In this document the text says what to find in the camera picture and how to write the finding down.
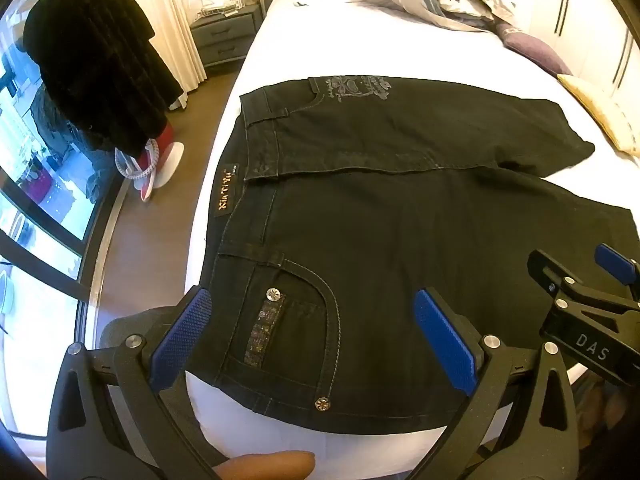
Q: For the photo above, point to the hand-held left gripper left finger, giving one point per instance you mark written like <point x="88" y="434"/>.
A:
<point x="182" y="330"/>

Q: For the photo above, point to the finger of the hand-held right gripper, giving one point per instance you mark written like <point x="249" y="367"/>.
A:
<point x="617" y="262"/>
<point x="550" y="275"/>

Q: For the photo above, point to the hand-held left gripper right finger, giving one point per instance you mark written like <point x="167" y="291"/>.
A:
<point x="445" y="340"/>

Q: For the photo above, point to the black denim pants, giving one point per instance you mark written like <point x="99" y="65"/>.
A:
<point x="400" y="235"/>

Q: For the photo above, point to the person's left hand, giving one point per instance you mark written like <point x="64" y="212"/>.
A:
<point x="275" y="466"/>

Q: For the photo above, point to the yellow pillow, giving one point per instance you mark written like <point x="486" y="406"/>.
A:
<point x="600" y="105"/>

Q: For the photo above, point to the red and white object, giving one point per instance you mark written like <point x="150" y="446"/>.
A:
<point x="160" y="160"/>

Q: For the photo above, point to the large window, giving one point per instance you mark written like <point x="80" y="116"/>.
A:
<point x="30" y="210"/>

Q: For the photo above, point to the purple pillow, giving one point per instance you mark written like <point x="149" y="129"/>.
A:
<point x="535" y="47"/>

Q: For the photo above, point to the white wardrobe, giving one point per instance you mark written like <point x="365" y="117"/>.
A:
<point x="590" y="5"/>

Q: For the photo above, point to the white bed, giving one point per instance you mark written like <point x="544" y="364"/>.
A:
<point x="400" y="45"/>

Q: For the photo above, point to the black hanging garment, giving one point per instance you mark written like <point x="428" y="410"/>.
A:
<point x="100" y="60"/>

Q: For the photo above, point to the grey nightstand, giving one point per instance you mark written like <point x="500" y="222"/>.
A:
<point x="225" y="35"/>

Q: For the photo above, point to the cream curtain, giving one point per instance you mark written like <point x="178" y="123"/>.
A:
<point x="165" y="0"/>

